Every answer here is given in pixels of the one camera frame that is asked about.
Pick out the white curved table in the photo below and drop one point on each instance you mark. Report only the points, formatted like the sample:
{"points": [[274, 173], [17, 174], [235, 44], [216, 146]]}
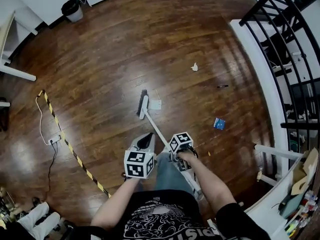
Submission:
{"points": [[268, 204]]}

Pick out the green flat tool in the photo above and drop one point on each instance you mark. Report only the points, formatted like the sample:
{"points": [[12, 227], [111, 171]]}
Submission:
{"points": [[291, 205]]}

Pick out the person's left forearm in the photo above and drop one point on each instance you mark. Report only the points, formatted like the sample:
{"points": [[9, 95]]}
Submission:
{"points": [[117, 201]]}

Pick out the grey dustpan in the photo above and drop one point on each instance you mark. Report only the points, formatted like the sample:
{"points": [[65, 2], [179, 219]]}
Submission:
{"points": [[145, 144]]}

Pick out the white square card trash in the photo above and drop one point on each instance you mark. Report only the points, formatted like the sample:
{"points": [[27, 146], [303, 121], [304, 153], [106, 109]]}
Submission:
{"points": [[155, 105]]}

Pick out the white desk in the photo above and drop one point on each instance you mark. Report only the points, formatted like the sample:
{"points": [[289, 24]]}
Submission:
{"points": [[10, 66]]}

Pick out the person's black printed t-shirt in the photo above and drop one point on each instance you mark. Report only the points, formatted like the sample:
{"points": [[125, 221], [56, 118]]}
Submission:
{"points": [[165, 219]]}

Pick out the white broom with black bristles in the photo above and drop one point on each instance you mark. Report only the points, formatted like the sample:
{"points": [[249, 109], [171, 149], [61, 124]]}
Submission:
{"points": [[143, 104]]}

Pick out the black metal stair railing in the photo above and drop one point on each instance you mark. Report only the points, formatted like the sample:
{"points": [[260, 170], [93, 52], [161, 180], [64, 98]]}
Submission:
{"points": [[285, 34]]}

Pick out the white paper trash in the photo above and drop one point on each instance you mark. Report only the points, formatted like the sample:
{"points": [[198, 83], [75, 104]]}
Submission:
{"points": [[195, 67]]}

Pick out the brown wooden floor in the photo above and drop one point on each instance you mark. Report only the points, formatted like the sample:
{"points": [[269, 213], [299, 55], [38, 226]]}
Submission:
{"points": [[112, 59]]}

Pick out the yellow and black striped tape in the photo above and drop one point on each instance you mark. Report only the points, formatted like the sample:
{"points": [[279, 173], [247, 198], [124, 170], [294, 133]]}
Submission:
{"points": [[58, 126]]}

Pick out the white curved railing base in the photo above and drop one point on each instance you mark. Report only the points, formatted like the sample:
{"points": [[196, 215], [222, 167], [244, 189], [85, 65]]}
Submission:
{"points": [[260, 66]]}

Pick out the brown cardboard box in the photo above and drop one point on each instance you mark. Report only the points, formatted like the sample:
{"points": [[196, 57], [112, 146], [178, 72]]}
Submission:
{"points": [[303, 174]]}

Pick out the white bin with black bag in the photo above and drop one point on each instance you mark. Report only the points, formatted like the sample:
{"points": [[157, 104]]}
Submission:
{"points": [[72, 10]]}

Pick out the blue packet trash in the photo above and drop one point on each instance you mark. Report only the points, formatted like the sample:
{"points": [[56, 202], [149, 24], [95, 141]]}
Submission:
{"points": [[219, 123]]}

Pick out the person's right forearm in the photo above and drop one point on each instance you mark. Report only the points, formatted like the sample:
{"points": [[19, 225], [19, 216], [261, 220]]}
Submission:
{"points": [[212, 184]]}

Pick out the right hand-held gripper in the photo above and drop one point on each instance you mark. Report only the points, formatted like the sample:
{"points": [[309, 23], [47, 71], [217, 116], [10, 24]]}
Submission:
{"points": [[180, 141]]}

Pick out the row of small paint bottles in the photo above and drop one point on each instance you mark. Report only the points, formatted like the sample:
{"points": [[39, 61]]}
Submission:
{"points": [[303, 211]]}

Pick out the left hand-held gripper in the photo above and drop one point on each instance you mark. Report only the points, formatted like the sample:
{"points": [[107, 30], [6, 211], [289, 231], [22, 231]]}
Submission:
{"points": [[136, 164]]}

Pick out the person's blue jeans leg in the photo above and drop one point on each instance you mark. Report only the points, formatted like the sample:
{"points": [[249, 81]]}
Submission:
{"points": [[170, 174]]}

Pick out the white power strip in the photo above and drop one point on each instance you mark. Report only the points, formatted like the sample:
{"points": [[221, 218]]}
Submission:
{"points": [[54, 139]]}

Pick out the white metal bar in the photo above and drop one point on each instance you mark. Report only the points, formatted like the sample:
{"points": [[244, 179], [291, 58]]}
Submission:
{"points": [[277, 152]]}

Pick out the black pen trash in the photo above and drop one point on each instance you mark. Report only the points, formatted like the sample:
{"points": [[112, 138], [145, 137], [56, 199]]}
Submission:
{"points": [[222, 86]]}

